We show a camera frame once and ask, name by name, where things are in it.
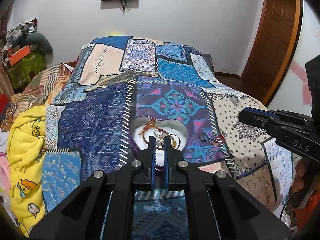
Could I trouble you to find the purple heart jewelry box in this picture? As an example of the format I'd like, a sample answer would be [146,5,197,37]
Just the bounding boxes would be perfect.
[130,116,189,171]

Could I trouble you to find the white wardrobe sliding door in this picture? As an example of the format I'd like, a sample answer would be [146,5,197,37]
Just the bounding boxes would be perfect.
[267,1,319,116]

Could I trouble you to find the yellow duck blanket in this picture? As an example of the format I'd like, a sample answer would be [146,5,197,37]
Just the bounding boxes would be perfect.
[7,106,47,237]

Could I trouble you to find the rings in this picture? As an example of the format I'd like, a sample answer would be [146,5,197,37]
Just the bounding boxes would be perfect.
[199,132,226,147]

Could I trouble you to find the striped brown blanket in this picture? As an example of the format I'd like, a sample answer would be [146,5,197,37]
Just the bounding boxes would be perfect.
[1,63,73,132]

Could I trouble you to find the blue patchwork bedspread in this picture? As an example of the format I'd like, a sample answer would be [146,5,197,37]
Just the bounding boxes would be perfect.
[30,36,293,239]

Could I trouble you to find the pile of clothes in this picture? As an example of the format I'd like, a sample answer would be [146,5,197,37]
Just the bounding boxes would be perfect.
[1,17,53,54]

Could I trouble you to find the orange box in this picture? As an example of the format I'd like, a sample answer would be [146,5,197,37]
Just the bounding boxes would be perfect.
[9,46,30,66]

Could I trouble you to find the brown wooden door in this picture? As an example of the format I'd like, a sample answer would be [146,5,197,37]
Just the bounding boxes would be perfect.
[241,0,303,106]

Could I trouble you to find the green patterned covered stand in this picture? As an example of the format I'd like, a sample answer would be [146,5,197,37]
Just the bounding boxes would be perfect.
[7,52,46,89]

